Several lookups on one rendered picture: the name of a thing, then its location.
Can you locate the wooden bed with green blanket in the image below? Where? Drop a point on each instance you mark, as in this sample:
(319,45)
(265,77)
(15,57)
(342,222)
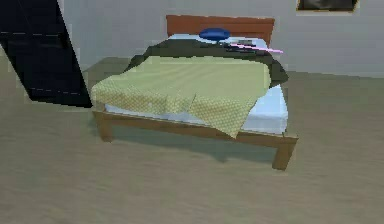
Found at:
(200,86)

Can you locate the blue pillow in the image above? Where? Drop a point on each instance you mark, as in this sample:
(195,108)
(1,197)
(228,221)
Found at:
(215,34)

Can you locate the pink stick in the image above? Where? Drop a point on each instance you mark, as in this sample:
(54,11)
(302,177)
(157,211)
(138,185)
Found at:
(263,49)

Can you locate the framed dark wall picture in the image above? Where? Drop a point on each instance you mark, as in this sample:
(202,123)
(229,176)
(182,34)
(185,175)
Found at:
(327,4)

